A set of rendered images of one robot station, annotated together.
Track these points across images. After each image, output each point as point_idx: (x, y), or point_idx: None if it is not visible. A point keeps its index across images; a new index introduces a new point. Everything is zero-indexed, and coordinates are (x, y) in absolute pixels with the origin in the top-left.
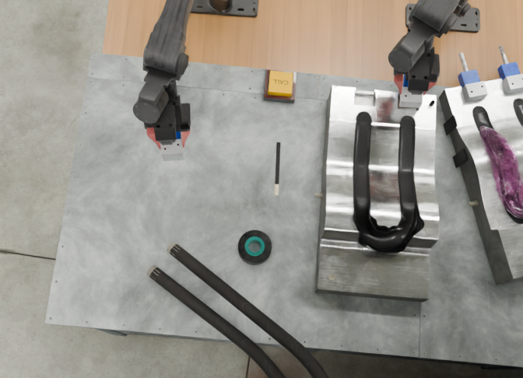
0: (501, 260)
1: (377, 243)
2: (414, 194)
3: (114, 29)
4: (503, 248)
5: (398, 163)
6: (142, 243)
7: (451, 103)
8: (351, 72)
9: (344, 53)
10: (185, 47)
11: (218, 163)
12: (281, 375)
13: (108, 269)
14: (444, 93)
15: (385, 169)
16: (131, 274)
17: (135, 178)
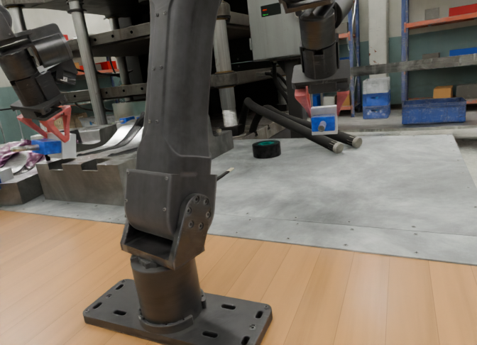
0: (111, 134)
1: None
2: (129, 131)
3: (467, 304)
4: (106, 127)
5: (121, 146)
6: (368, 153)
7: (26, 177)
8: (73, 222)
9: (55, 236)
10: None
11: (280, 179)
12: (272, 110)
13: (399, 146)
14: (20, 184)
15: (133, 145)
16: (377, 146)
17: (378, 172)
